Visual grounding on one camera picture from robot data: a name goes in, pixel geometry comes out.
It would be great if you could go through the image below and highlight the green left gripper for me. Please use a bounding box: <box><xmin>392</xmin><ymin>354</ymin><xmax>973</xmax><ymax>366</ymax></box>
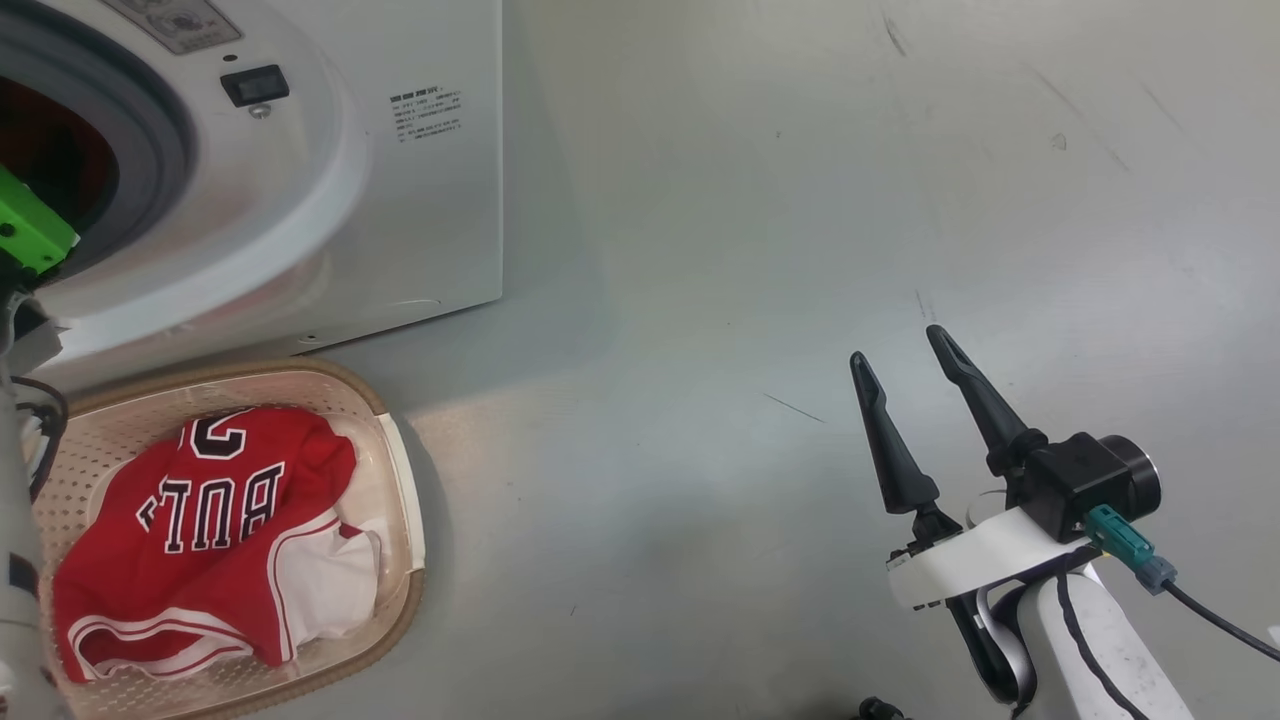
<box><xmin>0</xmin><ymin>165</ymin><xmax>79</xmax><ymax>286</ymax></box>

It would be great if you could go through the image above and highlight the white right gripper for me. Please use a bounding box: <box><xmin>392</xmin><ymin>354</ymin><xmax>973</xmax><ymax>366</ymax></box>
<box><xmin>850</xmin><ymin>325</ymin><xmax>1101</xmax><ymax>611</ymax></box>

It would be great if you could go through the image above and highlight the red Bulls basketball jersey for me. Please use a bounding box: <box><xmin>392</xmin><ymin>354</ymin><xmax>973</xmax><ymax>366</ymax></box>
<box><xmin>52</xmin><ymin>405</ymin><xmax>383</xmax><ymax>683</ymax></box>

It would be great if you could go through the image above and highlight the white front-load washing machine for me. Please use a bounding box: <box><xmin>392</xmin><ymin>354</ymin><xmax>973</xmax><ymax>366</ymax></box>
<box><xmin>0</xmin><ymin>0</ymin><xmax>504</xmax><ymax>393</ymax></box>

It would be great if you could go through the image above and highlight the cream perforated laundry basket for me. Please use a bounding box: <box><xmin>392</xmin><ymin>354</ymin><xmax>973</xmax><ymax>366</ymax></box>
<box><xmin>28</xmin><ymin>358</ymin><xmax>427</xmax><ymax>720</ymax></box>

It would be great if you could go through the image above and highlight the teal cable connector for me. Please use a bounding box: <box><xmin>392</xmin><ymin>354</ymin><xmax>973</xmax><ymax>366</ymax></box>
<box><xmin>1085</xmin><ymin>504</ymin><xmax>1178</xmax><ymax>596</ymax></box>

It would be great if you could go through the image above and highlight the thin black camera cable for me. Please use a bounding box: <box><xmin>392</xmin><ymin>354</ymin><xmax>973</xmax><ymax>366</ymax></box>
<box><xmin>1163</xmin><ymin>580</ymin><xmax>1280</xmax><ymax>664</ymax></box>

